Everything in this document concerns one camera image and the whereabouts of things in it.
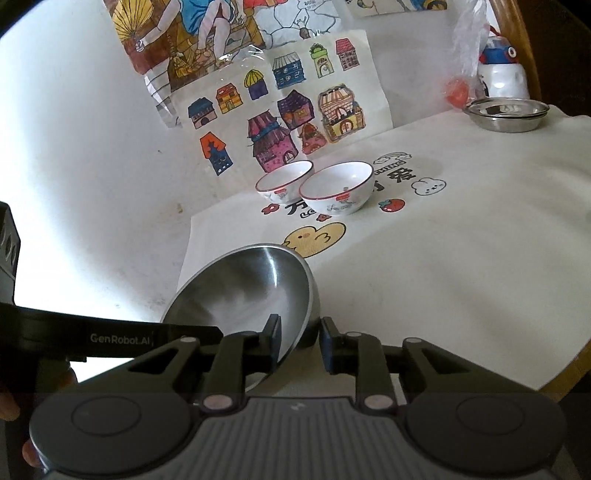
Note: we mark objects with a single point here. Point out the wooden door frame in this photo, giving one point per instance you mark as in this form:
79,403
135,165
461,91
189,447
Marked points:
512,26

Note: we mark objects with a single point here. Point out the girl with bear drawing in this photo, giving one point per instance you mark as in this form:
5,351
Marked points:
367,8

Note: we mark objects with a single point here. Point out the person's left hand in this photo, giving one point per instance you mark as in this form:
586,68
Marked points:
26,391

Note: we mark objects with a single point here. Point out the steel plate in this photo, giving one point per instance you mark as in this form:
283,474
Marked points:
507,115

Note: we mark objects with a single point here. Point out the white ceramic bowl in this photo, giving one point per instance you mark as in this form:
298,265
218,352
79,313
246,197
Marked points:
340,189
282,186

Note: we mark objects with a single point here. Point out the white blue water bottle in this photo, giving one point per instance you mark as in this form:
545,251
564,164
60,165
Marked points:
500,71

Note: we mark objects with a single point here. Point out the white printed table mat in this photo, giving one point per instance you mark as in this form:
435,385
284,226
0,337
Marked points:
476,241

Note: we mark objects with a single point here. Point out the white ceramic bowl front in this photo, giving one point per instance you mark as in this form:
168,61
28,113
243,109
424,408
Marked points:
340,189

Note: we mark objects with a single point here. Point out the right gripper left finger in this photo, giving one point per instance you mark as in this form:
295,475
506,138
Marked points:
238,356

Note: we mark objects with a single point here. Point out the boy on bench drawing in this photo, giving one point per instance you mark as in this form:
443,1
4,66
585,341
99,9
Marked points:
173,43

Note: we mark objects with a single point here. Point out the colourful houses drawing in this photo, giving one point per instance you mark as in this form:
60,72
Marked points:
276,107

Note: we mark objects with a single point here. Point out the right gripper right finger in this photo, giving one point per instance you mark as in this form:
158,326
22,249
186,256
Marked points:
362,357

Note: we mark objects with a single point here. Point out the clear plastic bag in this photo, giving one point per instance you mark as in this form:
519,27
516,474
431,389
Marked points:
470,31

